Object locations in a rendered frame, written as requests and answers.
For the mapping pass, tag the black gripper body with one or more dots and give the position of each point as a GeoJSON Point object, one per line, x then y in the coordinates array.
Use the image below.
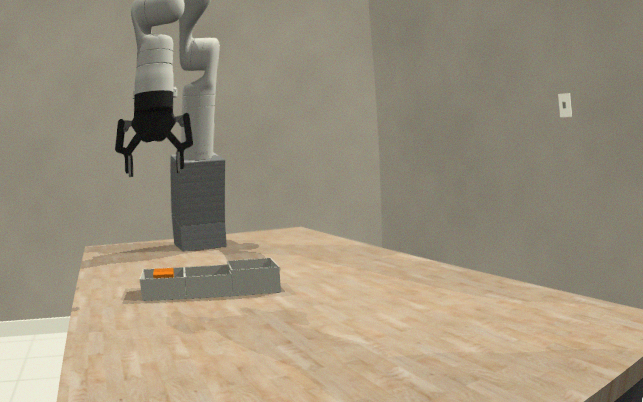
{"type": "Point", "coordinates": [151, 107]}

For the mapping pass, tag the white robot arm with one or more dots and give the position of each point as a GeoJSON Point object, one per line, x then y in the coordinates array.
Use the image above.
{"type": "Point", "coordinates": [155, 59]}

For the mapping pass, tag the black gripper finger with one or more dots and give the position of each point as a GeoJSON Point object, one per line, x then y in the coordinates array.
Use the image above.
{"type": "Point", "coordinates": [184, 121]}
{"type": "Point", "coordinates": [123, 126]}

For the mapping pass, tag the grey three-compartment bin rack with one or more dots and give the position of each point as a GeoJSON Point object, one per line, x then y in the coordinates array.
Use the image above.
{"type": "Point", "coordinates": [244, 281]}

